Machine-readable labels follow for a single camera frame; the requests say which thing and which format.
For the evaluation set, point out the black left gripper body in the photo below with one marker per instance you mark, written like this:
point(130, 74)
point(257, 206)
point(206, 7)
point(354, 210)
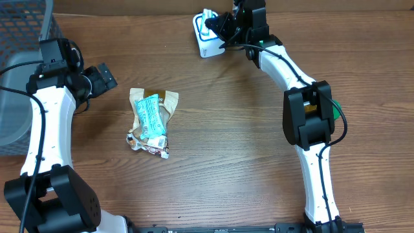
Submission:
point(105, 78)

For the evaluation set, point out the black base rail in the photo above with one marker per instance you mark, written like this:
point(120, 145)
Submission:
point(277, 228)

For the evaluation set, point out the white barcode scanner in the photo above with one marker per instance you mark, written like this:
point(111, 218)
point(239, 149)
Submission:
point(208, 45)

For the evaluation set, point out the green lid jar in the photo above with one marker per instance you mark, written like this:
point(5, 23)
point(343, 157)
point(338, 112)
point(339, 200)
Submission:
point(336, 110)

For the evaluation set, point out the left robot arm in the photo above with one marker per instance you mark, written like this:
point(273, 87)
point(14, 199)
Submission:
point(49, 196)

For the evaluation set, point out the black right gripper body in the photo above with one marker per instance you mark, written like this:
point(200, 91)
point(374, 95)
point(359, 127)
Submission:
point(235, 31)

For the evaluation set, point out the brown patterned snack bag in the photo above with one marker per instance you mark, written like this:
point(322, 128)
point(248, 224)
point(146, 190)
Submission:
point(158, 146)

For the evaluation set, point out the mint green wipes pack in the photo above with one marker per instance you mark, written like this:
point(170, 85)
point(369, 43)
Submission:
point(148, 110)

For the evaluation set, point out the clear plastic bottle grey cap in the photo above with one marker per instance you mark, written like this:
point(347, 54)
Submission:
point(310, 109)

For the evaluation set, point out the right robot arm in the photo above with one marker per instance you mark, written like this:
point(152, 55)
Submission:
point(309, 134)

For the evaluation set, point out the green Kleenex tissue pack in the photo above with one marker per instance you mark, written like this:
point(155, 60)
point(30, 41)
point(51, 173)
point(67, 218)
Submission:
point(206, 14)

